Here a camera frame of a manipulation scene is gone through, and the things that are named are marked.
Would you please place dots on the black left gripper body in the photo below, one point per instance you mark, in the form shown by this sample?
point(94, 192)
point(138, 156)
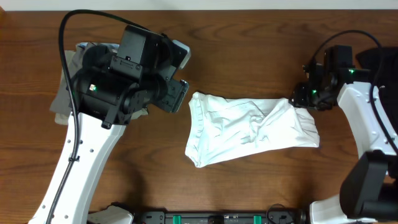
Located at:
point(168, 97)

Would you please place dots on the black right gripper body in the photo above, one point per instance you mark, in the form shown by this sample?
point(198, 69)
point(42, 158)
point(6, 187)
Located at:
point(312, 97)

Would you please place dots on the white t-shirt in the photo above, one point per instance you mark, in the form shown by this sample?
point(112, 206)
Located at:
point(224, 129)

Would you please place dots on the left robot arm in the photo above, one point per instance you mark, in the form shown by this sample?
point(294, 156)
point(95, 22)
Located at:
point(144, 63)

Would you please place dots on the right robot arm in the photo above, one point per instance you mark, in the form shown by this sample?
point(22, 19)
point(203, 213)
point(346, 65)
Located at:
point(364, 196)

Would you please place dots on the black Nike t-shirt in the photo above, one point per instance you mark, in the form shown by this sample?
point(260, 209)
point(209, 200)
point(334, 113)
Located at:
point(99, 56)

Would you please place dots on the black crumpled garment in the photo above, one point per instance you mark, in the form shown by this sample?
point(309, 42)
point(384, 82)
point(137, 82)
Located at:
point(387, 81)

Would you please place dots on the grey folded garment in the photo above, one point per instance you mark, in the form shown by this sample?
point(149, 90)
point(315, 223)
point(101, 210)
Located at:
point(102, 86)

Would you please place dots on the beige folded garment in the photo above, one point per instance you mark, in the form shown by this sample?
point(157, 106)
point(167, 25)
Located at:
point(60, 119)

